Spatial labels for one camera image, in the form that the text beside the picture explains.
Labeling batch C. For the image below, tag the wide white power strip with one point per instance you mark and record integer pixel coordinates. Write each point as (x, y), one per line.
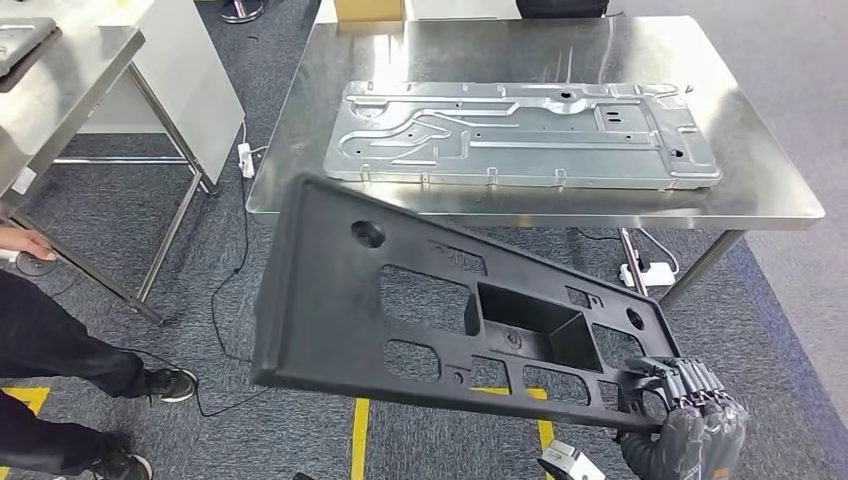
(652, 273)

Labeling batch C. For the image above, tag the brown cardboard box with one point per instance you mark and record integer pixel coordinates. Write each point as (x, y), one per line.
(368, 9)

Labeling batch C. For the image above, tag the stainless steel workbench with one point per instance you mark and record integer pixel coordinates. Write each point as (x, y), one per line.
(464, 46)

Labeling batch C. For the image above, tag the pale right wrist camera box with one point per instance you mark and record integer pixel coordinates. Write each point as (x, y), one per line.
(563, 460)

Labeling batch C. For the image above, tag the stamped silver metal plate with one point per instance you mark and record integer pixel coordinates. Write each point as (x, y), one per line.
(530, 159)

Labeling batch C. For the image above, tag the yellow floor tape rectangle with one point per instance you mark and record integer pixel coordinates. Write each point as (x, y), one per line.
(360, 444)

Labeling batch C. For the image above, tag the black bag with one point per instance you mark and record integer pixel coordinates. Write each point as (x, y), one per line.
(563, 6)

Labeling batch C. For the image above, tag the black plastic panel part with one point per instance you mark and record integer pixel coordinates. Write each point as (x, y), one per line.
(311, 318)

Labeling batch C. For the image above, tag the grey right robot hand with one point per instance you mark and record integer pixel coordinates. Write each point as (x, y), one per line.
(709, 437)

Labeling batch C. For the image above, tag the long white power strip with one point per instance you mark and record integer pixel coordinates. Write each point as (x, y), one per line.
(246, 160)

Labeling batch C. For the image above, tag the person's hand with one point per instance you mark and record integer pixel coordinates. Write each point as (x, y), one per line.
(26, 242)

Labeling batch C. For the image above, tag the small stainless steel table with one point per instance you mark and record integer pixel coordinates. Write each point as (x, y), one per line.
(86, 79)

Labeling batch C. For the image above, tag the white cabinet panel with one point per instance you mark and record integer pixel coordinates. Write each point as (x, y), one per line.
(192, 86)

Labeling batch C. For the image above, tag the white box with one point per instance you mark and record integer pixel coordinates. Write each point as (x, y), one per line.
(464, 8)

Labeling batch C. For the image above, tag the chrome chair base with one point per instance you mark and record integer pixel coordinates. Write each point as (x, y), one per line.
(242, 12)

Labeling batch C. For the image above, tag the round black floor disc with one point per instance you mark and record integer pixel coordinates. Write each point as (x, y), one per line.
(33, 267)

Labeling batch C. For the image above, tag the person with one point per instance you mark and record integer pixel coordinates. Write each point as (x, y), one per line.
(53, 344)

